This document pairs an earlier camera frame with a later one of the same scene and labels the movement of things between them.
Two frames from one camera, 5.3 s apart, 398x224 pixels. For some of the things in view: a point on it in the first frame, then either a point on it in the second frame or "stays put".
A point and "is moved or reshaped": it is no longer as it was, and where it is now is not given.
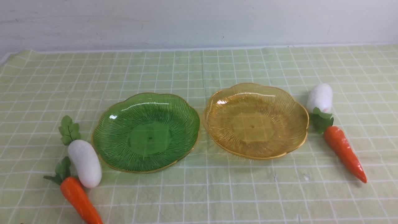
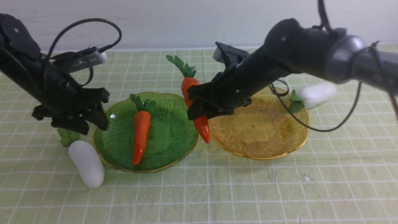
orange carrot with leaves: [75, 193] → [141, 126]
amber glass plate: [254, 121] stays put
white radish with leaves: [84, 155] stays put
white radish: [320, 95] is moved or reshaped
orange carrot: [320, 121] → [202, 123]
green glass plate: [146, 133] stays put
